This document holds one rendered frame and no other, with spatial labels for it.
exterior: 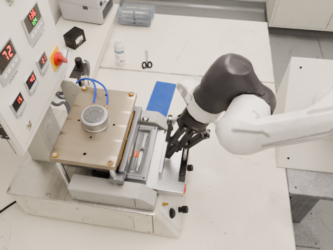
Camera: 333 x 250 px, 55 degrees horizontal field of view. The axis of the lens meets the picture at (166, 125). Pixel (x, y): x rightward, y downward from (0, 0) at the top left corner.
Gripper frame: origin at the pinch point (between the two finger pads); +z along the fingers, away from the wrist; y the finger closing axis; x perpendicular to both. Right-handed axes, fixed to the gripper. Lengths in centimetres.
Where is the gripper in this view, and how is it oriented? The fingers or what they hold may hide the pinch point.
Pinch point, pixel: (172, 149)
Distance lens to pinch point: 97.2
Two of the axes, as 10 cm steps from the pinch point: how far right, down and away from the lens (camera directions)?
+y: 9.2, 3.5, 1.7
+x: 1.8, -7.7, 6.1
